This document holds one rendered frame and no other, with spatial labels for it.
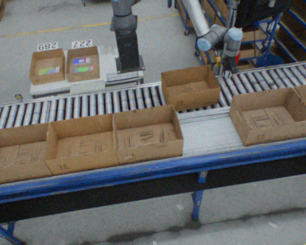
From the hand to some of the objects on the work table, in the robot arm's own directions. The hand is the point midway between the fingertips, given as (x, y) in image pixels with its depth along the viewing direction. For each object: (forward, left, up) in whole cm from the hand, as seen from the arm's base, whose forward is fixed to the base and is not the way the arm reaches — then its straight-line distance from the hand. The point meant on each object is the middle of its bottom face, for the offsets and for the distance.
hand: (227, 78), depth 198 cm
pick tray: (-46, -121, -21) cm, 131 cm away
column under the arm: (-49, -79, -21) cm, 95 cm away
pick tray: (-44, -154, -21) cm, 161 cm away
